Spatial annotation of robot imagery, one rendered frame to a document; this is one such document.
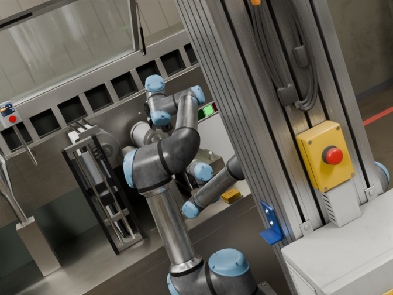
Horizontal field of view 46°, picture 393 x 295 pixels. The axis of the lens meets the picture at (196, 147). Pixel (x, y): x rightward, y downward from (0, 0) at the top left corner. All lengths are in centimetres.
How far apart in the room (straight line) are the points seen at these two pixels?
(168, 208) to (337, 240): 59
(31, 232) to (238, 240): 97
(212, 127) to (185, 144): 275
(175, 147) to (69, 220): 129
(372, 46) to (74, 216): 406
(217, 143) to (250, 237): 204
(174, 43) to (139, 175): 130
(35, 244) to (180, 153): 112
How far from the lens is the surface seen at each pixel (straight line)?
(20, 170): 250
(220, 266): 148
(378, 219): 111
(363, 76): 562
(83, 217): 259
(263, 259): 235
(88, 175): 207
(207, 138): 416
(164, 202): 146
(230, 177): 177
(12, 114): 214
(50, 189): 253
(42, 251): 234
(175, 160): 140
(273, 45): 99
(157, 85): 181
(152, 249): 208
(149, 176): 143
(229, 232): 220
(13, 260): 263
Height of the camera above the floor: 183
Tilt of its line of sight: 18 degrees down
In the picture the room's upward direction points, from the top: 23 degrees counter-clockwise
